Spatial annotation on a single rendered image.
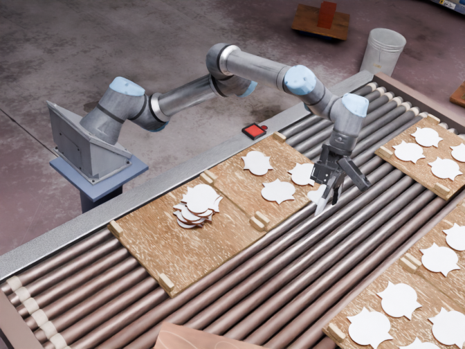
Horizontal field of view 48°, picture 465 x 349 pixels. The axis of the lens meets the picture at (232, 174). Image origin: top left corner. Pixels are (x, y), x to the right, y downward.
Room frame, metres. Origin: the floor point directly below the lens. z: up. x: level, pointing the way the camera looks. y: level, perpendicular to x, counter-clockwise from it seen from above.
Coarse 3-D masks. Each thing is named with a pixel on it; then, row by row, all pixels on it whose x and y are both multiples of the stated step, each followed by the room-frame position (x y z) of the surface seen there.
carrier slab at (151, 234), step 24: (216, 192) 1.36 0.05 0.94; (144, 216) 1.19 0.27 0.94; (168, 216) 1.20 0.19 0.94; (216, 216) 1.24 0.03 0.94; (240, 216) 1.26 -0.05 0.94; (120, 240) 1.07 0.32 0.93; (144, 240) 1.08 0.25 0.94; (168, 240) 1.10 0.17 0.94; (192, 240) 1.12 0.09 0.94; (216, 240) 1.13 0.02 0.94; (240, 240) 1.15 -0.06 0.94; (144, 264) 0.99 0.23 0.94; (168, 264) 1.01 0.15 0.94; (192, 264) 1.02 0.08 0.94; (216, 264) 1.04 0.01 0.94
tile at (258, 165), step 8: (248, 152) 1.59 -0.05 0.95; (256, 152) 1.60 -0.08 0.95; (248, 160) 1.55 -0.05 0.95; (256, 160) 1.56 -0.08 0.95; (264, 160) 1.56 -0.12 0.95; (248, 168) 1.50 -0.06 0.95; (256, 168) 1.51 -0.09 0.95; (264, 168) 1.52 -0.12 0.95; (272, 168) 1.52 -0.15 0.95; (256, 176) 1.48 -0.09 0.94
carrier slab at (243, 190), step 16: (256, 144) 1.67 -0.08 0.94; (272, 144) 1.68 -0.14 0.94; (240, 160) 1.55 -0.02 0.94; (272, 160) 1.59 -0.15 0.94; (288, 160) 1.60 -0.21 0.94; (304, 160) 1.62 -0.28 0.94; (224, 176) 1.45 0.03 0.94; (240, 176) 1.46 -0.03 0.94; (272, 176) 1.49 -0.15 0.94; (288, 176) 1.51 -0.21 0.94; (224, 192) 1.37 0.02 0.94; (240, 192) 1.38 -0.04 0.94; (256, 192) 1.39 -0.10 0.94; (304, 192) 1.43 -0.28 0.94; (240, 208) 1.30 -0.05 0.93; (256, 208) 1.31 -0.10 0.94; (272, 208) 1.32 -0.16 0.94; (288, 208) 1.33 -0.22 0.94; (272, 224) 1.24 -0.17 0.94
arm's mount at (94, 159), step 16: (64, 112) 1.49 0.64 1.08; (64, 128) 1.45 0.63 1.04; (80, 128) 1.39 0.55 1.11; (64, 144) 1.45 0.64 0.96; (80, 144) 1.39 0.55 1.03; (96, 144) 1.37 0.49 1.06; (64, 160) 1.46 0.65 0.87; (80, 160) 1.39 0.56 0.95; (96, 160) 1.38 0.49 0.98; (112, 160) 1.43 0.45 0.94; (128, 160) 1.51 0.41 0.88; (96, 176) 1.38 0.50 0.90
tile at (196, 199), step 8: (200, 184) 1.30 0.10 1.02; (192, 192) 1.26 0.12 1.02; (200, 192) 1.27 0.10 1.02; (208, 192) 1.27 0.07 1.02; (184, 200) 1.21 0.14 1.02; (192, 200) 1.22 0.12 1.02; (200, 200) 1.23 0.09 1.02; (208, 200) 1.23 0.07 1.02; (192, 208) 1.18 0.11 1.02; (200, 208) 1.19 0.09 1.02; (208, 208) 1.20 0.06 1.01
